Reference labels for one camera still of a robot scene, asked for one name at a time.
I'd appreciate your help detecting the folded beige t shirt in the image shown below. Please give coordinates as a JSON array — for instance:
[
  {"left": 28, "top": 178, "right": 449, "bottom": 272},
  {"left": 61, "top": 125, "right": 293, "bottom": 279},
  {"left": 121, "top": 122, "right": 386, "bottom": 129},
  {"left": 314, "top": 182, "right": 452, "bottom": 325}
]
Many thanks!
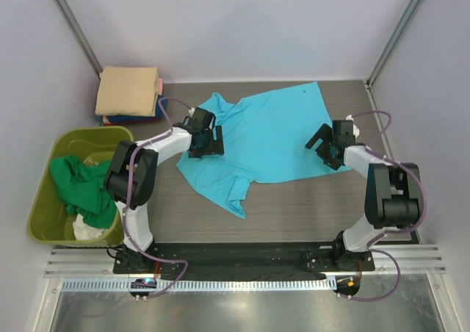
[{"left": 95, "top": 66, "right": 159, "bottom": 117}]

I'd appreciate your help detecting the aluminium corner post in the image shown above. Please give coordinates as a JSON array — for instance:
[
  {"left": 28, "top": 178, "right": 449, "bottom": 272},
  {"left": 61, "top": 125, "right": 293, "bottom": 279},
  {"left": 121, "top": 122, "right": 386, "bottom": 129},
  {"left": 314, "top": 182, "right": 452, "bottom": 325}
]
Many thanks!
[
  {"left": 52, "top": 0, "right": 103, "bottom": 77},
  {"left": 365, "top": 0, "right": 424, "bottom": 90}
]

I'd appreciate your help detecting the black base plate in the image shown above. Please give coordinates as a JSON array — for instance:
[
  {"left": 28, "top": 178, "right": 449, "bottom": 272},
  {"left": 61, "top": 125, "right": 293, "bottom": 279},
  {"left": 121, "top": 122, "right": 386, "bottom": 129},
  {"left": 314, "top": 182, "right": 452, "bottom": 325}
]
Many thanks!
[{"left": 113, "top": 242, "right": 375, "bottom": 280}]

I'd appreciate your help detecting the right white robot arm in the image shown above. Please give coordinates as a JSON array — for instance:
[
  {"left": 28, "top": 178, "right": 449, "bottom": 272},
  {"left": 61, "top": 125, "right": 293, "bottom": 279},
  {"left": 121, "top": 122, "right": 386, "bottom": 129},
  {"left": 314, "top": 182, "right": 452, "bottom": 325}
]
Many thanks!
[{"left": 305, "top": 120, "right": 424, "bottom": 272}]

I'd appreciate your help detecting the white slotted cable duct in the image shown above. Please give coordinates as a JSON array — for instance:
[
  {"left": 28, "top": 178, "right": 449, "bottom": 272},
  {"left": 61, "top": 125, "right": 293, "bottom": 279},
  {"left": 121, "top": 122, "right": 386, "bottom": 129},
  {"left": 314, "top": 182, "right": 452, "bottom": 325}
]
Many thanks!
[{"left": 62, "top": 277, "right": 336, "bottom": 294}]

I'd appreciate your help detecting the white t shirt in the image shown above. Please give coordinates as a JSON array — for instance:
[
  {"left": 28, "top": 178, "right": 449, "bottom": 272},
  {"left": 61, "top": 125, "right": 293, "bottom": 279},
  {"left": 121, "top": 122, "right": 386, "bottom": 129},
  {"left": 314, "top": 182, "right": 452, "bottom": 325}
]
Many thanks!
[{"left": 73, "top": 214, "right": 109, "bottom": 241}]

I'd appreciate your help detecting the left aluminium corner post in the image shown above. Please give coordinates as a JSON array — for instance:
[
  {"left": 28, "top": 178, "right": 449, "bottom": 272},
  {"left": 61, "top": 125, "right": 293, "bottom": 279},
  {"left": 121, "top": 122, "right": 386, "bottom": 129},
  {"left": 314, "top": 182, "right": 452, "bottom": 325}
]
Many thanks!
[{"left": 52, "top": 0, "right": 103, "bottom": 77}]

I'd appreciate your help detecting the olive green plastic bin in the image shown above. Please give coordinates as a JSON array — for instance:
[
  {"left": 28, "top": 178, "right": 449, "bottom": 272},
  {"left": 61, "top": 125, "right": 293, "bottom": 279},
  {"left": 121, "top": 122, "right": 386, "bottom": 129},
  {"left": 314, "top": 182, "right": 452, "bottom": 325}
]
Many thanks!
[{"left": 27, "top": 126, "right": 134, "bottom": 248}]

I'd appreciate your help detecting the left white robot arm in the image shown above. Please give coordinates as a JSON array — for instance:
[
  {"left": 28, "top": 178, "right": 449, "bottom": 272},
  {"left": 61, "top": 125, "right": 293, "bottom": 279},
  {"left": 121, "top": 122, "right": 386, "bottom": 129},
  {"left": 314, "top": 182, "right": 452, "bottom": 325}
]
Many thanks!
[{"left": 104, "top": 107, "right": 224, "bottom": 274}]

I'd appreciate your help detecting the right aluminium corner post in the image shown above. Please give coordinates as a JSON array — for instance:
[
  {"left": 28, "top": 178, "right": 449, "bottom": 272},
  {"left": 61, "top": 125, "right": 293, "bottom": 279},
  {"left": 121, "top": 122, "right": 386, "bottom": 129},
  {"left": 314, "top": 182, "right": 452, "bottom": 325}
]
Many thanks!
[{"left": 365, "top": 0, "right": 424, "bottom": 90}]

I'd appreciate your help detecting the folded pink t shirt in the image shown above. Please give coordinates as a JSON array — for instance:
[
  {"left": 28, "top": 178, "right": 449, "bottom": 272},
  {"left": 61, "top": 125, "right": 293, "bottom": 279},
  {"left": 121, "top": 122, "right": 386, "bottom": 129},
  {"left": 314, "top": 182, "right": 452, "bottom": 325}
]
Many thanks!
[{"left": 157, "top": 77, "right": 163, "bottom": 95}]

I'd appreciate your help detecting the light blue t shirt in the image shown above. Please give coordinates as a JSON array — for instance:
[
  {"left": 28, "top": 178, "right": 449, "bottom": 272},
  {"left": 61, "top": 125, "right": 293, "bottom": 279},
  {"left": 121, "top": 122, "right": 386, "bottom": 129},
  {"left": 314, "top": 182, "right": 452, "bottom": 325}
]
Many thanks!
[{"left": 177, "top": 82, "right": 332, "bottom": 219}]

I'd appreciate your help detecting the green t shirt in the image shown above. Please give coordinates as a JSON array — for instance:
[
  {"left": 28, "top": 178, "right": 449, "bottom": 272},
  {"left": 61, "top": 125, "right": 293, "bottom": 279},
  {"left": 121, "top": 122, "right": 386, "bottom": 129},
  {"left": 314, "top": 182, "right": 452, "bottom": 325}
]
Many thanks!
[{"left": 49, "top": 156, "right": 117, "bottom": 229}]

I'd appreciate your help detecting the folded red t shirt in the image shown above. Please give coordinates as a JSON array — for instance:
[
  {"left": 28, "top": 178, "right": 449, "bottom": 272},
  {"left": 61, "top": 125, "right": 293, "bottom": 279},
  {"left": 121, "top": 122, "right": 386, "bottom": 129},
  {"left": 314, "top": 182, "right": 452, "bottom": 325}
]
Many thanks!
[{"left": 102, "top": 118, "right": 159, "bottom": 126}]

